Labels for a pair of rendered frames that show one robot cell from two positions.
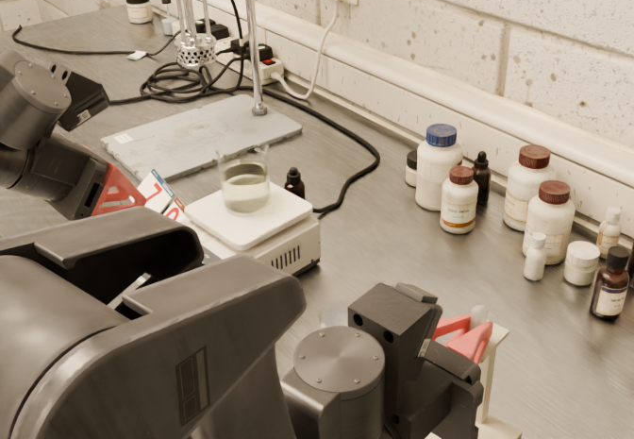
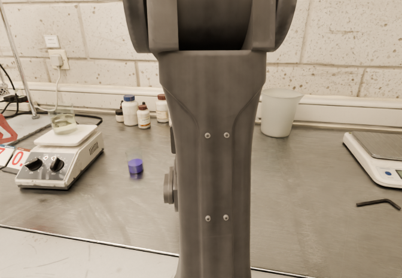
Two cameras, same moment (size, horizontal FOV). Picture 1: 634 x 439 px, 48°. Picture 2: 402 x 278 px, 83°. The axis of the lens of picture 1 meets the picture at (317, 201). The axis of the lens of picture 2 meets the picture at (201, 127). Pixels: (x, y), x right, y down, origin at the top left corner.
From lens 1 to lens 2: 30 cm
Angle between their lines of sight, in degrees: 40
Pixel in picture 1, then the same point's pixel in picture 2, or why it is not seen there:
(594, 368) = not seen: hidden behind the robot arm
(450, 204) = (142, 118)
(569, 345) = not seen: hidden behind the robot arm
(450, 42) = (115, 73)
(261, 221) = (78, 134)
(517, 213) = (163, 116)
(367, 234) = (115, 137)
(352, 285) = (122, 151)
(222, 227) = (61, 141)
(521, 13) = (140, 56)
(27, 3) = not seen: outside the picture
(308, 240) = (99, 139)
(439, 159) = (131, 104)
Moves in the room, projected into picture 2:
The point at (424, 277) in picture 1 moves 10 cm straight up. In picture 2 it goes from (146, 141) to (143, 113)
